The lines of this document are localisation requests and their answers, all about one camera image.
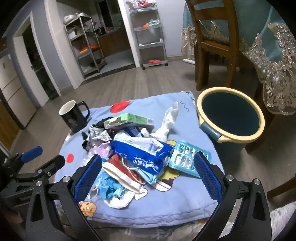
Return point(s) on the red paper cup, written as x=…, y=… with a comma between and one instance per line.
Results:
x=115, y=165

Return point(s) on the beige refrigerator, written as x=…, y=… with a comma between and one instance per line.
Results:
x=13, y=92

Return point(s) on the white trolley rack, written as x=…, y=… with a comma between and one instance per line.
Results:
x=150, y=45

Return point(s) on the metal shelf rack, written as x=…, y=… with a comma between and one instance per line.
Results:
x=79, y=39

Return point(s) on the white crumpled plastic bag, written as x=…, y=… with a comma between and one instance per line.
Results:
x=167, y=120

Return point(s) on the green cardboard box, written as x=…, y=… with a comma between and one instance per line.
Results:
x=131, y=118

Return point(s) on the light blue blister pack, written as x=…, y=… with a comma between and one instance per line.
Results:
x=182, y=153

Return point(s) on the orange basket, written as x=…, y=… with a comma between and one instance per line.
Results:
x=89, y=48

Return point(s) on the pink plastic bag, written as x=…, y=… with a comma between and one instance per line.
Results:
x=103, y=149

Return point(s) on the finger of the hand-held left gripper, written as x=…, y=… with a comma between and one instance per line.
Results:
x=31, y=153
x=54, y=163

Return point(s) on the white fluffy garment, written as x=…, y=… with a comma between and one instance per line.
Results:
x=284, y=224

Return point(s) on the black white crumpled wrapper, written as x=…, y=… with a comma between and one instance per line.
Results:
x=99, y=134

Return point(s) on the blue glove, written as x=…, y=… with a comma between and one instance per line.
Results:
x=108, y=185

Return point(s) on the blue cartoon printed blanket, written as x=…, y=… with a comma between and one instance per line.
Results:
x=185, y=197

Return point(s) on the black crumpled bag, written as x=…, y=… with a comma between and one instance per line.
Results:
x=86, y=143

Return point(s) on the blue bin with yellow rim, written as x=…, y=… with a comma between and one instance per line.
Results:
x=231, y=113

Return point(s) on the black mug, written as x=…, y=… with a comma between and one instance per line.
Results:
x=72, y=120

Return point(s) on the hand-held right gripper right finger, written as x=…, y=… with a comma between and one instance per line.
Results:
x=208, y=178

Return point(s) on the white power strip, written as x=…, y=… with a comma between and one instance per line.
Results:
x=188, y=61

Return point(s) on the blue lace tablecloth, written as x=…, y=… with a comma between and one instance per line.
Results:
x=261, y=23

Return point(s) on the blue white plastic packet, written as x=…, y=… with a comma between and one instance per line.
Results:
x=129, y=132

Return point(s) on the blue wet wipes pack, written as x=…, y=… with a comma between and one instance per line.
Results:
x=129, y=148

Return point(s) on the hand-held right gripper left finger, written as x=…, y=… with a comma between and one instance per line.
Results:
x=89, y=176

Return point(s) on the wooden chair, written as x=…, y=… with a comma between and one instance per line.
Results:
x=215, y=46

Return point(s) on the wooden kitchen cabinet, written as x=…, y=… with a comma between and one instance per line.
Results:
x=113, y=41

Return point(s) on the metal basin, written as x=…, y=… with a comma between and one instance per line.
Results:
x=76, y=19

